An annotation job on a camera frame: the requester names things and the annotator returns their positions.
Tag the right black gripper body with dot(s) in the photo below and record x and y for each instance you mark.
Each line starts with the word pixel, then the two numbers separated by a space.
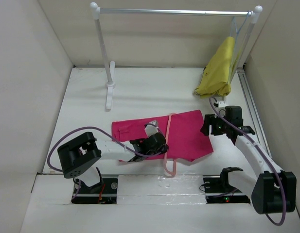
pixel 218 125

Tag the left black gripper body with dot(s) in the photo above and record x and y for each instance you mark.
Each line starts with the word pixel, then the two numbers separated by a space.
pixel 159 149

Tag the pink trousers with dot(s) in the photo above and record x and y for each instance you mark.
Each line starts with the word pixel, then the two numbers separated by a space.
pixel 185 140

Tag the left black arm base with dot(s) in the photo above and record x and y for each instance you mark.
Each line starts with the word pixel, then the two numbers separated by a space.
pixel 104 192

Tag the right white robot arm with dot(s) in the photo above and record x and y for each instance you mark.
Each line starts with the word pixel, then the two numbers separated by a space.
pixel 273 190

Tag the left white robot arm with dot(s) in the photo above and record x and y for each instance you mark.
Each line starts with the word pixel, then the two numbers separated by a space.
pixel 79 155

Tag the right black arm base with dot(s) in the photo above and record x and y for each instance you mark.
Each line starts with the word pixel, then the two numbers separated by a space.
pixel 218 190

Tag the light blue plastic hanger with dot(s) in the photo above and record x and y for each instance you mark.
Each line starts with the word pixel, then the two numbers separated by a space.
pixel 239 46

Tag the yellow garment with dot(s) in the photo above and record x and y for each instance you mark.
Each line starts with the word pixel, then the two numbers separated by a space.
pixel 217 74

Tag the white and silver clothes rack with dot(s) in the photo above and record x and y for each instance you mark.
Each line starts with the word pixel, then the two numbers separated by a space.
pixel 96 11

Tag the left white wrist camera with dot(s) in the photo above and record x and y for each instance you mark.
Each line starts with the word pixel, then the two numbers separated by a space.
pixel 151 128

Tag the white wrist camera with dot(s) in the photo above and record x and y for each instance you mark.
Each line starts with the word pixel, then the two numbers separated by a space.
pixel 219 103
pixel 151 128

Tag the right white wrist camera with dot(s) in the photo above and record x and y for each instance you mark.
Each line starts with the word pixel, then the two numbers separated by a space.
pixel 219 103

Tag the aluminium rail right side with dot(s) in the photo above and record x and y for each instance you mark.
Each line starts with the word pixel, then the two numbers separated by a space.
pixel 257 125

